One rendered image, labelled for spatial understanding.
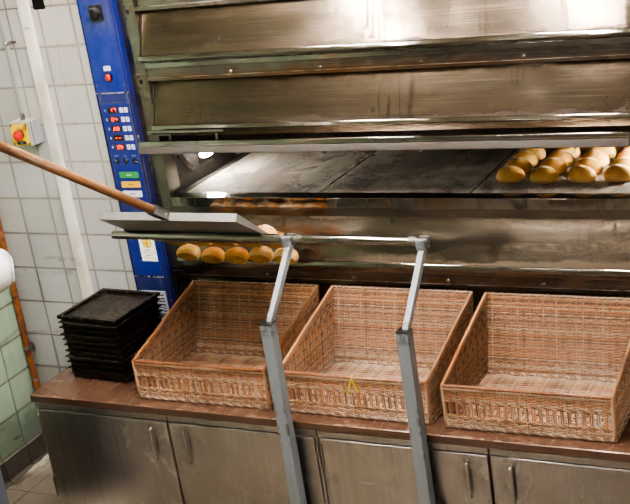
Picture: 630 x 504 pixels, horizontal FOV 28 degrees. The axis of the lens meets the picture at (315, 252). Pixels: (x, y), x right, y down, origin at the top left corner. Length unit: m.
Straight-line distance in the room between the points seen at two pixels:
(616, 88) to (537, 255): 0.63
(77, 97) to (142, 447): 1.36
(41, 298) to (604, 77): 2.59
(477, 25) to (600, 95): 0.45
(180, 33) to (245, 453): 1.51
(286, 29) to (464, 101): 0.68
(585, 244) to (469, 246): 0.40
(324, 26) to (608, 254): 1.21
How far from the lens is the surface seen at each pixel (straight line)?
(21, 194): 5.26
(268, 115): 4.46
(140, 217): 4.28
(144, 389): 4.58
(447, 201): 4.28
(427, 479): 4.05
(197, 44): 4.54
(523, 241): 4.25
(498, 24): 4.05
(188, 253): 4.69
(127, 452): 4.71
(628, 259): 4.15
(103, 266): 5.13
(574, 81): 4.04
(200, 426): 4.46
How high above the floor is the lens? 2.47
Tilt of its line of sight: 19 degrees down
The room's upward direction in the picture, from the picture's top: 9 degrees counter-clockwise
